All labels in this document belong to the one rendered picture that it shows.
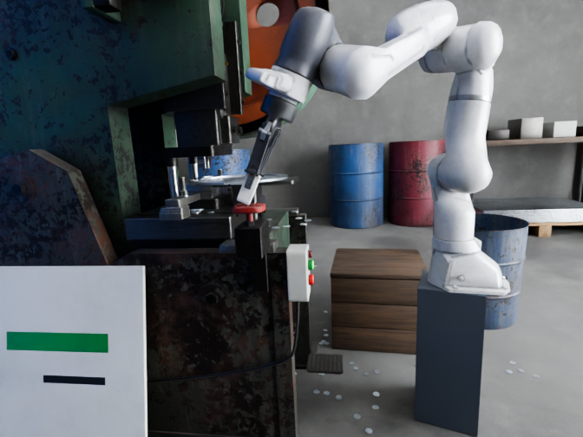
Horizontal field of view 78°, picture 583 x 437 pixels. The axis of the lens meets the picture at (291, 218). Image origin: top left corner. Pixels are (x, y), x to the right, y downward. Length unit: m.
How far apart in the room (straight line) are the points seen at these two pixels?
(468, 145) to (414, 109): 3.44
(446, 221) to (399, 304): 0.57
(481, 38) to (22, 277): 1.32
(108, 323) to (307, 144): 3.65
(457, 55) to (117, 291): 1.05
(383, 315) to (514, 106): 3.61
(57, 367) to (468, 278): 1.16
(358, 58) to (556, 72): 4.35
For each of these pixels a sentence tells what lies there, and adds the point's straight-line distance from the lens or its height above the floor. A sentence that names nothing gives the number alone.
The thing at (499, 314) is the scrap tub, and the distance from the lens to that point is 1.96.
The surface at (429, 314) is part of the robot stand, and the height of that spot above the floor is 0.37.
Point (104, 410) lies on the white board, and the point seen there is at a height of 0.22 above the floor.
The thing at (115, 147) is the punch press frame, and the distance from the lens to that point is 1.11.
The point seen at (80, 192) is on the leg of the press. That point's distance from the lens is 1.10.
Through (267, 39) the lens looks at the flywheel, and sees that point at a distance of 1.55.
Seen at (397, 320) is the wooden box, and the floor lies 0.15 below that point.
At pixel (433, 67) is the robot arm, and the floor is 1.07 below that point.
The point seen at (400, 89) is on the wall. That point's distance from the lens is 4.50.
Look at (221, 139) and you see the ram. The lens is 1.12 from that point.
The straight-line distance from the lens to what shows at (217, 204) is 1.09.
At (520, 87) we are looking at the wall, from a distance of 4.85.
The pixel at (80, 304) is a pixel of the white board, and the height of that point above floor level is 0.49.
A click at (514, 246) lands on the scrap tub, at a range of 1.87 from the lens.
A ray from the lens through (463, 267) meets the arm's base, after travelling 1.14.
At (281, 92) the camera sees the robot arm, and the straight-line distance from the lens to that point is 0.75.
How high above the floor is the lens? 0.88
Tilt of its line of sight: 11 degrees down
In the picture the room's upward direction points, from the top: 3 degrees counter-clockwise
